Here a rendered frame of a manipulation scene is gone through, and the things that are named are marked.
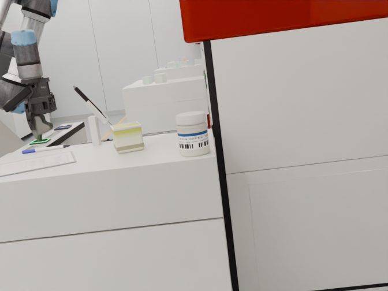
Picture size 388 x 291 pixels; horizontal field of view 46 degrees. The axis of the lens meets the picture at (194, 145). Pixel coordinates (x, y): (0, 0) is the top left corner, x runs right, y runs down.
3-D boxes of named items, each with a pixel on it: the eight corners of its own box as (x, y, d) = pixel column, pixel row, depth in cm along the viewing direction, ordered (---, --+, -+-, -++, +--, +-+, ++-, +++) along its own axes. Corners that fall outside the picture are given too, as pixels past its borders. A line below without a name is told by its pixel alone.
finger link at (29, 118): (33, 130, 147) (28, 103, 145) (29, 131, 147) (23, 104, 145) (38, 127, 152) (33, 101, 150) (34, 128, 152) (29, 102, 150)
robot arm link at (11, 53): (6, 32, 157) (5, 29, 147) (38, 43, 161) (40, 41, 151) (0, 54, 157) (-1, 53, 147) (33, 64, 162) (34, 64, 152)
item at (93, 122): (114, 141, 135) (106, 96, 132) (111, 144, 131) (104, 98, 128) (93, 143, 135) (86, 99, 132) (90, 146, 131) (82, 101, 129)
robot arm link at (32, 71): (12, 67, 143) (22, 66, 151) (16, 81, 144) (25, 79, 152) (36, 64, 143) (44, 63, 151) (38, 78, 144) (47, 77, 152)
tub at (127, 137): (141, 144, 125) (137, 120, 123) (145, 149, 117) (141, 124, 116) (114, 149, 123) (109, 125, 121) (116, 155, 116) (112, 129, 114)
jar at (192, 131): (209, 148, 110) (205, 109, 108) (210, 155, 103) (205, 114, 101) (181, 151, 110) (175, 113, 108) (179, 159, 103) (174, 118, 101)
